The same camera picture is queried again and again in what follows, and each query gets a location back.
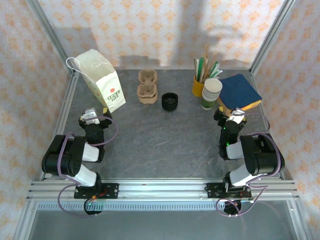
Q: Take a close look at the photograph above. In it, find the green paper cup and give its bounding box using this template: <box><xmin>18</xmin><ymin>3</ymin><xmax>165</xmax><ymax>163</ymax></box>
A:
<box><xmin>203</xmin><ymin>77</ymin><xmax>223</xmax><ymax>97</ymax></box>

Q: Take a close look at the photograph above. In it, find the blue paper napkin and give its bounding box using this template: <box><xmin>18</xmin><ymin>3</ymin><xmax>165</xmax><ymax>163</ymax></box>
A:
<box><xmin>219</xmin><ymin>74</ymin><xmax>263</xmax><ymax>110</ymax></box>

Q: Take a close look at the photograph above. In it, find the white printed paper bag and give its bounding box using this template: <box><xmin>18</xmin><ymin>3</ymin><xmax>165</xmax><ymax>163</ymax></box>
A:
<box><xmin>66</xmin><ymin>49</ymin><xmax>127</xmax><ymax>113</ymax></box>

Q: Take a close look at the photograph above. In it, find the black plastic cup lid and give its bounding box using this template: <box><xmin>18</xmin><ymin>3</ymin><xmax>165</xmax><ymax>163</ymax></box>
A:
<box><xmin>161</xmin><ymin>92</ymin><xmax>179</xmax><ymax>105</ymax></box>

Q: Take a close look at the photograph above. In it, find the colourful napkin stack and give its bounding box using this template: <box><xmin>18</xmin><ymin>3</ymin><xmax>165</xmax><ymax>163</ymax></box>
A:
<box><xmin>241</xmin><ymin>99</ymin><xmax>263</xmax><ymax>112</ymax></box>

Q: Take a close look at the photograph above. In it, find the stack of green paper cups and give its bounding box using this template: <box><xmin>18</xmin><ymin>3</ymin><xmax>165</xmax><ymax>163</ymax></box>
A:
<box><xmin>201</xmin><ymin>84</ymin><xmax>221</xmax><ymax>111</ymax></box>

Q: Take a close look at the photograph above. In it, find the yellow holder cup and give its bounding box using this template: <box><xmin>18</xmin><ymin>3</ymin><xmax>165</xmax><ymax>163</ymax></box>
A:
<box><xmin>191</xmin><ymin>75</ymin><xmax>206</xmax><ymax>98</ymax></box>

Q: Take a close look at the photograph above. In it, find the stack of pulp cup carriers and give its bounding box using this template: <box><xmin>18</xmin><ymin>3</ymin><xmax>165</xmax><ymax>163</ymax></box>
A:
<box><xmin>137</xmin><ymin>69</ymin><xmax>159</xmax><ymax>105</ymax></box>

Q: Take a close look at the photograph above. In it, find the stack of black lids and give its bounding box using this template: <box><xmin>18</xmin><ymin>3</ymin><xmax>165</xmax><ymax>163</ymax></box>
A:
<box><xmin>161</xmin><ymin>92</ymin><xmax>180</xmax><ymax>112</ymax></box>

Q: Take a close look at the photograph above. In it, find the wooden stirrer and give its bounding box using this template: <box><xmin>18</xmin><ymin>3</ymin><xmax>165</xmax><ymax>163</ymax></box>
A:
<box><xmin>203</xmin><ymin>47</ymin><xmax>211</xmax><ymax>80</ymax></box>

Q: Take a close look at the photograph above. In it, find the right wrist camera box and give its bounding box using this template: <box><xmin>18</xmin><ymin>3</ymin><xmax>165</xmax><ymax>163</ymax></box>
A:
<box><xmin>226</xmin><ymin>107</ymin><xmax>246</xmax><ymax>124</ymax></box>

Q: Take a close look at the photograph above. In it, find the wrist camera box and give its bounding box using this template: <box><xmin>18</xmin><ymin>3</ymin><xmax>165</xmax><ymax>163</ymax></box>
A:
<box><xmin>80</xmin><ymin>107</ymin><xmax>101</xmax><ymax>125</ymax></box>
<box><xmin>226</xmin><ymin>107</ymin><xmax>246</xmax><ymax>124</ymax></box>

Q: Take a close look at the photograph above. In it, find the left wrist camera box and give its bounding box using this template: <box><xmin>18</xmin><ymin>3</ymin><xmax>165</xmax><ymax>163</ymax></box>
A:
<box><xmin>80</xmin><ymin>107</ymin><xmax>101</xmax><ymax>125</ymax></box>

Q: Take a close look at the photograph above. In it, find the aluminium side rail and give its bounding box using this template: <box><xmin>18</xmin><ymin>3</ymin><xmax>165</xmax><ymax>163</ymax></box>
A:
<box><xmin>249</xmin><ymin>71</ymin><xmax>295</xmax><ymax>181</ymax></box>
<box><xmin>39</xmin><ymin>73</ymin><xmax>81</xmax><ymax>181</ymax></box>

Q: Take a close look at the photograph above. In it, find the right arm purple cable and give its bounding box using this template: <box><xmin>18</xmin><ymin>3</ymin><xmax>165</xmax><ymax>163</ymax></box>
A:
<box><xmin>216</xmin><ymin>112</ymin><xmax>281</xmax><ymax>218</ymax></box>

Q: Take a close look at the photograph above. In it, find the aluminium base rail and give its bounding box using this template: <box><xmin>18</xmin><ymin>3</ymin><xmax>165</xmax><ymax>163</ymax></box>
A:
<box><xmin>26</xmin><ymin>177</ymin><xmax>300</xmax><ymax>201</ymax></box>

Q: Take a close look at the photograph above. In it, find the aluminium frame post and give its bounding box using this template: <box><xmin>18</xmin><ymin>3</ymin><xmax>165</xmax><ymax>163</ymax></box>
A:
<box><xmin>249</xmin><ymin>0</ymin><xmax>300</xmax><ymax>75</ymax></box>
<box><xmin>13</xmin><ymin>199</ymin><xmax>38</xmax><ymax>240</ymax></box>
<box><xmin>286</xmin><ymin>199</ymin><xmax>310</xmax><ymax>240</ymax></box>
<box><xmin>26</xmin><ymin>0</ymin><xmax>77</xmax><ymax>76</ymax></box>

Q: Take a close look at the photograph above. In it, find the grey slotted cable duct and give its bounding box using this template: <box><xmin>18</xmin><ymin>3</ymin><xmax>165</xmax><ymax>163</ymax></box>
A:
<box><xmin>37</xmin><ymin>201</ymin><xmax>292</xmax><ymax>211</ymax></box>

